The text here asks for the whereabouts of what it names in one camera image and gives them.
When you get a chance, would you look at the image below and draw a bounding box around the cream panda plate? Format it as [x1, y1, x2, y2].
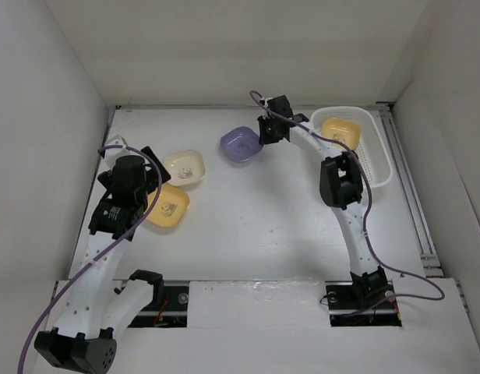
[164, 150, 206, 189]

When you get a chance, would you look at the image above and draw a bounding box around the purple panda plate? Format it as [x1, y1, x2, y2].
[220, 126, 263, 163]

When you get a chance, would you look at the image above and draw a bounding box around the yellow panda plate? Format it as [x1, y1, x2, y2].
[321, 118, 361, 150]
[146, 184, 190, 228]

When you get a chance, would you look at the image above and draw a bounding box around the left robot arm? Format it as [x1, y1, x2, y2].
[32, 143, 171, 373]

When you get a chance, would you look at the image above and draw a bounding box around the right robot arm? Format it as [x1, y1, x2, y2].
[249, 90, 395, 318]

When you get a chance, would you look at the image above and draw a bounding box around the white perforated plastic bin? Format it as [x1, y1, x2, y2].
[310, 106, 393, 188]

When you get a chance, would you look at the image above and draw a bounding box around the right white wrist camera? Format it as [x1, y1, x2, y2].
[259, 97, 271, 112]

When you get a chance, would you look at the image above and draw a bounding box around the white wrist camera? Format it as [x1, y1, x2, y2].
[259, 97, 271, 112]
[100, 135, 129, 169]

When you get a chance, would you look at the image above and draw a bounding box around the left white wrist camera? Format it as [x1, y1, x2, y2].
[100, 135, 129, 169]

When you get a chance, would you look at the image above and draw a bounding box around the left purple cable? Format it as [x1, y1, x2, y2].
[16, 144, 164, 374]

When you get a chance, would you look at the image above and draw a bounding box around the purple cable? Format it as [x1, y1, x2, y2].
[16, 144, 164, 374]
[249, 90, 446, 317]

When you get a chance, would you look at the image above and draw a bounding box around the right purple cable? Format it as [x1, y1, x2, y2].
[249, 90, 446, 317]

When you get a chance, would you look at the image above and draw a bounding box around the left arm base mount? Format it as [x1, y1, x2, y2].
[129, 281, 189, 328]

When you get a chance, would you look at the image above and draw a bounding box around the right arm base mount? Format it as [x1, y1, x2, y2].
[319, 281, 402, 327]

